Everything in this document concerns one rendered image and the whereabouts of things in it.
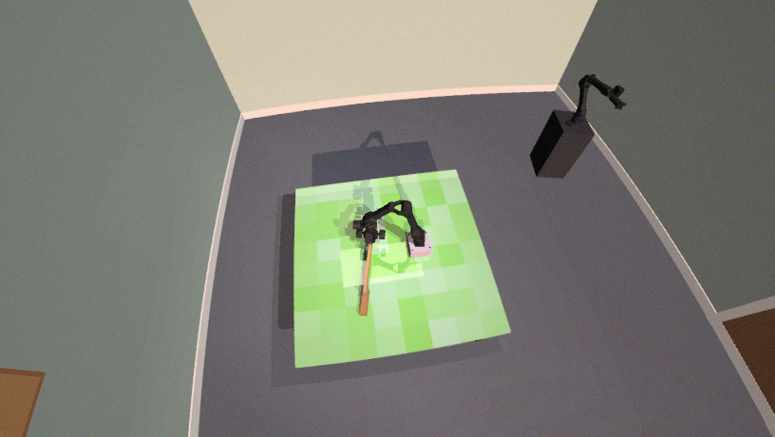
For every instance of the long brown wooden rail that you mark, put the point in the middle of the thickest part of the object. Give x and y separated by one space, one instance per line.
366 280

